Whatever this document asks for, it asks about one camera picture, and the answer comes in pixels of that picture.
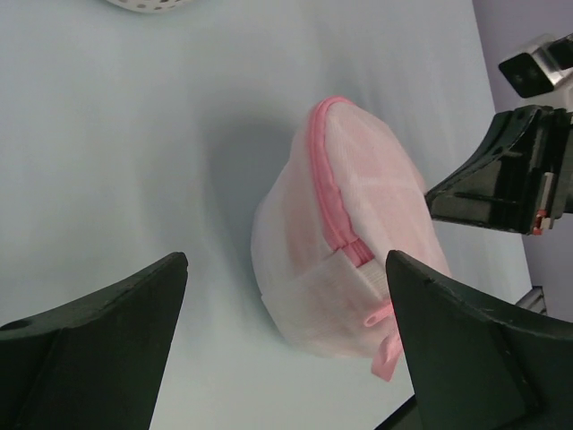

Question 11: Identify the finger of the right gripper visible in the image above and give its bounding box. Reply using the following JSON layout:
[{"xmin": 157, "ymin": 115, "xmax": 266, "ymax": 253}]
[{"xmin": 425, "ymin": 105, "xmax": 554, "ymax": 233}]

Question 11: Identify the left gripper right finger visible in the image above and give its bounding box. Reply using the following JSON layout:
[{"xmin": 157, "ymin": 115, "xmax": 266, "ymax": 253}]
[{"xmin": 384, "ymin": 251, "xmax": 572, "ymax": 430}]

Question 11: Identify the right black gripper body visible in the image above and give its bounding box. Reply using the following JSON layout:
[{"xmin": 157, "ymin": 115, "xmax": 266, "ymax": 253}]
[{"xmin": 532, "ymin": 108, "xmax": 572, "ymax": 233}]

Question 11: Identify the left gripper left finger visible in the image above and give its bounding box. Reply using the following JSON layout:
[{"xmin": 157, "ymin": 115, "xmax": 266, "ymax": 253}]
[{"xmin": 1, "ymin": 253, "xmax": 187, "ymax": 429}]

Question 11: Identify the pink mesh laundry bag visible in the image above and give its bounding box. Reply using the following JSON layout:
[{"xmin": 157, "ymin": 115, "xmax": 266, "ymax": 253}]
[{"xmin": 251, "ymin": 97, "xmax": 449, "ymax": 381}]

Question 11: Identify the white plastic perforated basket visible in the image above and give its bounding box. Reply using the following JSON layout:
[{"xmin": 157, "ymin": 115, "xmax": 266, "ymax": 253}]
[{"xmin": 107, "ymin": 0, "xmax": 189, "ymax": 14}]

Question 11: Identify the aluminium frame rail front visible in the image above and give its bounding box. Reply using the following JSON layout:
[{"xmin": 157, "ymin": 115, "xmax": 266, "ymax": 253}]
[{"xmin": 516, "ymin": 286, "xmax": 547, "ymax": 315}]

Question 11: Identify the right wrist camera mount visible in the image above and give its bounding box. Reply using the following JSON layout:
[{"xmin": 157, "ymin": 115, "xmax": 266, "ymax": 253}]
[{"xmin": 498, "ymin": 34, "xmax": 572, "ymax": 99}]

